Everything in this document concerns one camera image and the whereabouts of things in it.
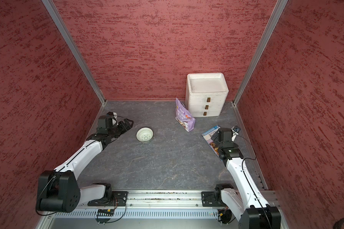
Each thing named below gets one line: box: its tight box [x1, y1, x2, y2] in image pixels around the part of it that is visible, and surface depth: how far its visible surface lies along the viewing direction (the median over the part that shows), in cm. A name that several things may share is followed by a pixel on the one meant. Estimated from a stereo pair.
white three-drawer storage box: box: [185, 72, 229, 118], surface depth 102 cm
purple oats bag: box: [175, 97, 196, 133], surface depth 97 cm
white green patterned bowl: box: [135, 126, 154, 143], surface depth 99 cm
